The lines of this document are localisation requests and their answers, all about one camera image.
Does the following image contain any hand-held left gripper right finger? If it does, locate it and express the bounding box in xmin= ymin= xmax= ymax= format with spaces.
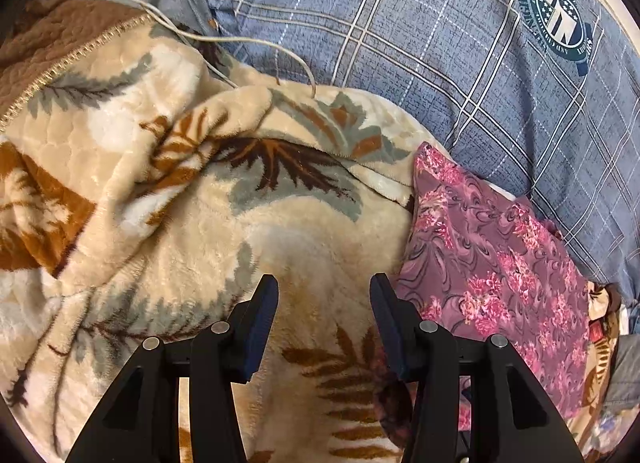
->
xmin=369 ymin=272 xmax=586 ymax=463

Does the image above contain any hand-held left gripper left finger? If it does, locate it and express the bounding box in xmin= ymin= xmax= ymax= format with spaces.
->
xmin=65 ymin=274 xmax=280 ymax=463

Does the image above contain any purple floral garment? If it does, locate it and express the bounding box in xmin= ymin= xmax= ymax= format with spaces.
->
xmin=372 ymin=142 xmax=594 ymax=450

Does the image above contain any beige leaf-print fleece blanket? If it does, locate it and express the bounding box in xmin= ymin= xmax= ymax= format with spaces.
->
xmin=0 ymin=33 xmax=624 ymax=463

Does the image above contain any grey folded cloth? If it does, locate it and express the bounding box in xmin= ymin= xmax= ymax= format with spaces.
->
xmin=599 ymin=332 xmax=640 ymax=425

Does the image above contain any brown quilted bedspread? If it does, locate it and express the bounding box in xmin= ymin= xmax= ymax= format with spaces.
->
xmin=0 ymin=0 xmax=152 ymax=120

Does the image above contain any white charger cable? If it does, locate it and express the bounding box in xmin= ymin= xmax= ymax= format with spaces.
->
xmin=127 ymin=0 xmax=317 ymax=100

